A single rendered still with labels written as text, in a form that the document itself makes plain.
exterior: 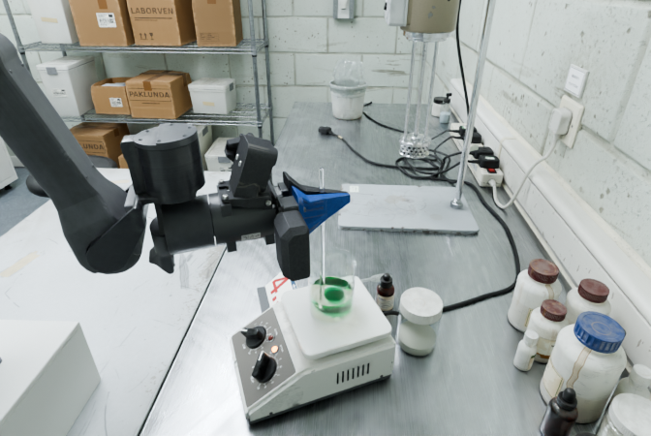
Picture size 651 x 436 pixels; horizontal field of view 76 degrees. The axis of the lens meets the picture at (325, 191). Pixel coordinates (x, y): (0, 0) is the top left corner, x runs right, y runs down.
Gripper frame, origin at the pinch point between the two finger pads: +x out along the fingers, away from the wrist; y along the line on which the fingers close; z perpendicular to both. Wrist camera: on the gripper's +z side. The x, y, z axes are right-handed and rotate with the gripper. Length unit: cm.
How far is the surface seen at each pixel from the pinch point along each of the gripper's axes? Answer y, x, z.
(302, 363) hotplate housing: -5.7, -4.4, -18.8
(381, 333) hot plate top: -5.9, 5.8, -17.0
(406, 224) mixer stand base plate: 26.5, 27.3, -24.9
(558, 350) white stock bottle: -14.7, 25.2, -17.5
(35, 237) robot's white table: 47, -48, -25
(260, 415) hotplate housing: -7.2, -10.3, -23.7
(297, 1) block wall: 240, 61, 6
